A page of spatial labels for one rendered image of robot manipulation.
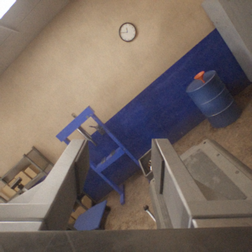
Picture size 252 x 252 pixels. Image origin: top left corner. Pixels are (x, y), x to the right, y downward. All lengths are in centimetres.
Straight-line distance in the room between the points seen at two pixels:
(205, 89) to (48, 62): 288
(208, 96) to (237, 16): 132
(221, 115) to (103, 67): 233
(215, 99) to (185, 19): 158
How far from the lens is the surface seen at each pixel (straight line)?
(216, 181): 92
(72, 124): 349
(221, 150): 105
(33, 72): 412
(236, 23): 379
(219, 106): 350
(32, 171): 435
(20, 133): 452
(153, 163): 16
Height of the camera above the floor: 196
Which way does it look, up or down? 14 degrees down
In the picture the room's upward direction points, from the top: 42 degrees counter-clockwise
